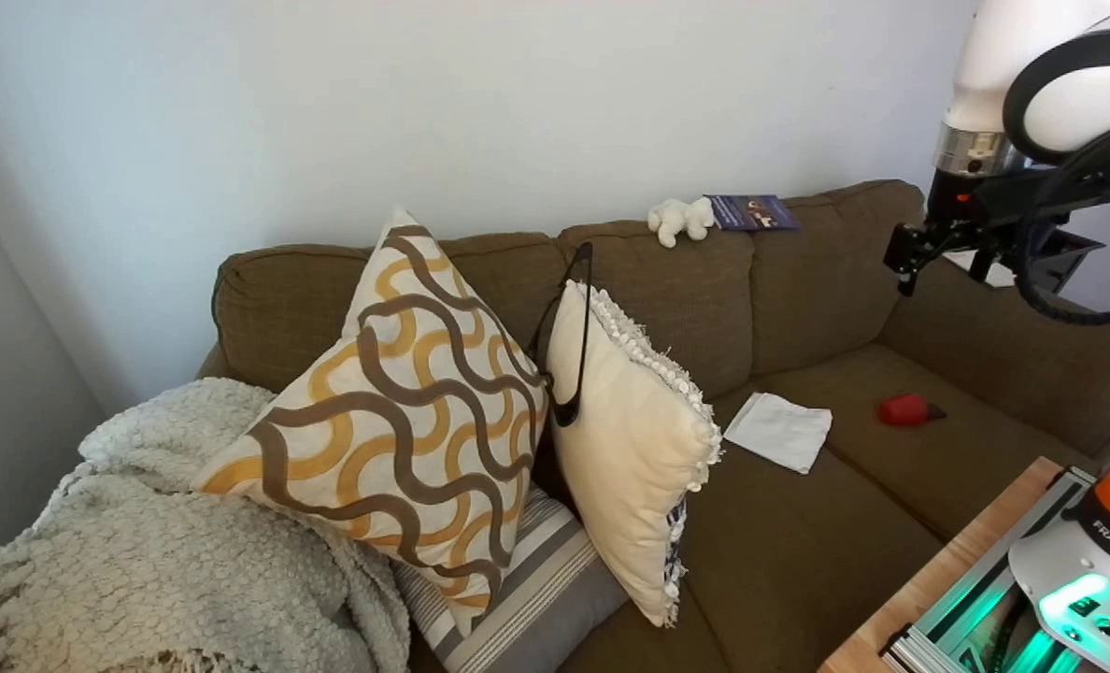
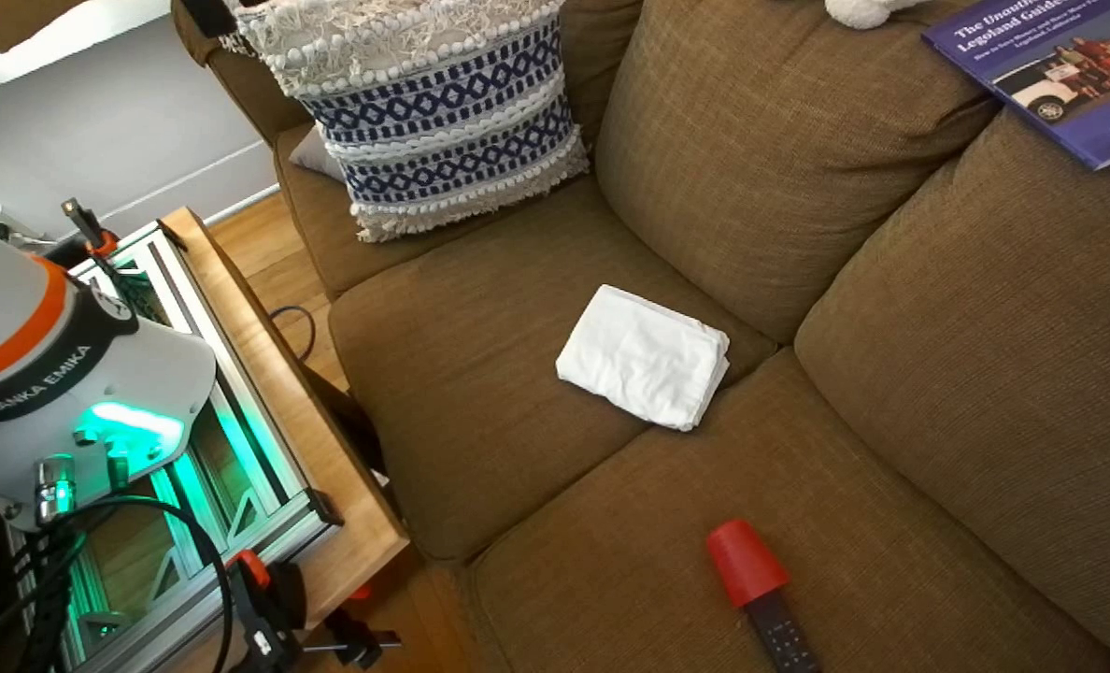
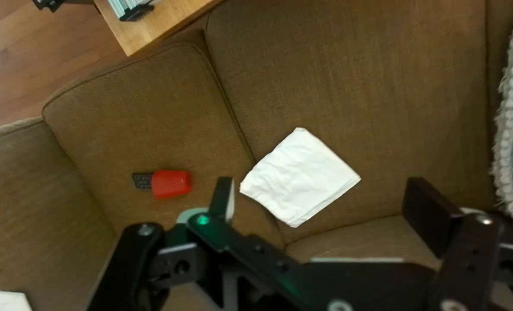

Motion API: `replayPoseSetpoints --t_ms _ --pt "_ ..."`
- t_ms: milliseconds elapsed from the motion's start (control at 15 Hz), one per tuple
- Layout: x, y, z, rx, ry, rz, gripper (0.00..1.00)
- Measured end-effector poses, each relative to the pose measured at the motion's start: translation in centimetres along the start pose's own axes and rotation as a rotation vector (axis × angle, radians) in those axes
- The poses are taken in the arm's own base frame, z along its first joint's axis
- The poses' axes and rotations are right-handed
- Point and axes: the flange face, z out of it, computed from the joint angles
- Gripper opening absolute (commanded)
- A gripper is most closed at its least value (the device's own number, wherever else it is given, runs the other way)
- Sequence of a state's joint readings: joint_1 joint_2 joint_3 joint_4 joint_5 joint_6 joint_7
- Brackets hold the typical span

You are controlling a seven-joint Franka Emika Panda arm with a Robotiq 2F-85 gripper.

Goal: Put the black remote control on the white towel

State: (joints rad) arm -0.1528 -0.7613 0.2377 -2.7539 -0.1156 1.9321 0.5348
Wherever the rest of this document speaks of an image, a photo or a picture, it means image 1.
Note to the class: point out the white towel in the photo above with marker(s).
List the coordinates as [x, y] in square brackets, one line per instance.
[778, 431]

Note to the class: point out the grey striped cushion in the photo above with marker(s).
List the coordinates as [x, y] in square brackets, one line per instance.
[537, 584]

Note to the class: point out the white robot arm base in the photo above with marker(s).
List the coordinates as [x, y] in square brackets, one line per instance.
[1095, 575]

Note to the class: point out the grey knitted blanket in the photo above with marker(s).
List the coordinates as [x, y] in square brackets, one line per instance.
[142, 563]

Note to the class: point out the wooden board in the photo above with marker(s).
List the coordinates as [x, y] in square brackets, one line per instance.
[939, 580]

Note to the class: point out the brown fabric sofa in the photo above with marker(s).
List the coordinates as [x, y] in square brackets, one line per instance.
[854, 584]

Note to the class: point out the gold brown wave-pattern pillow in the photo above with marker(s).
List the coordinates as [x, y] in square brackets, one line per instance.
[390, 414]

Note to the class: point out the blue book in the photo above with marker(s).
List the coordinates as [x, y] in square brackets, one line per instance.
[751, 212]

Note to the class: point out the white plush toy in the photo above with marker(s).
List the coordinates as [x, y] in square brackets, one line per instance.
[678, 217]

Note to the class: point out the red and black remote control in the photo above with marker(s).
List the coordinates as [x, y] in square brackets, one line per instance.
[907, 409]

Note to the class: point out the cream fringed pillow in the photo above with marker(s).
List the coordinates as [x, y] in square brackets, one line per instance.
[631, 460]

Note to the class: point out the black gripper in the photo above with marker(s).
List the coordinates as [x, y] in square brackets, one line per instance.
[984, 209]

